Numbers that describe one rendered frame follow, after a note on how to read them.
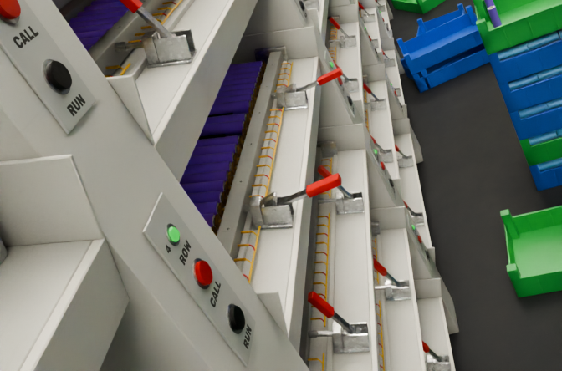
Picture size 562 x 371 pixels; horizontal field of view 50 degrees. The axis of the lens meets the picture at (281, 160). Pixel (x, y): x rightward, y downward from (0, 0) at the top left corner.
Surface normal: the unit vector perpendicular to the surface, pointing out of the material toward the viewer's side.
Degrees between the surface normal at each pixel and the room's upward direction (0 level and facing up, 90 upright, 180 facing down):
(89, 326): 108
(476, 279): 0
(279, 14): 90
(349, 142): 90
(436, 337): 18
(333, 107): 90
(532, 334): 0
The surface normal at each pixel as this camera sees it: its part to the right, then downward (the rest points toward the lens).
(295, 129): -0.17, -0.85
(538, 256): -0.46, -0.78
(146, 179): 0.88, -0.36
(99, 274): 0.98, -0.10
